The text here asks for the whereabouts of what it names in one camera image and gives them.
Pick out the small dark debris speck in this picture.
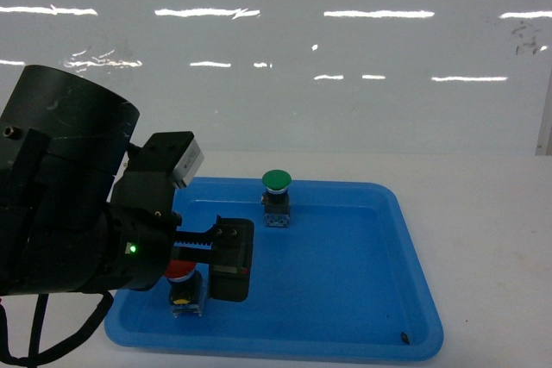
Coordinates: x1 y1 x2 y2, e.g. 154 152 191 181
400 333 411 344

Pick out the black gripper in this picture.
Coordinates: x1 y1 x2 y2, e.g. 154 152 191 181
81 131 254 303

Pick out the green mushroom push button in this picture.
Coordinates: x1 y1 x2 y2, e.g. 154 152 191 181
261 169 292 228

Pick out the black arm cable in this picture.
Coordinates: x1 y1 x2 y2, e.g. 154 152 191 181
0 290 116 367

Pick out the white whiteboard panel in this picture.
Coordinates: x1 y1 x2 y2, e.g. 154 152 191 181
1 0 551 155

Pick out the red mushroom push button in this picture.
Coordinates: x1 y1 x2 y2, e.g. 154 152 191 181
164 259 205 317

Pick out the blue plastic tray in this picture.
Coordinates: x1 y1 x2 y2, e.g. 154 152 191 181
105 178 443 363

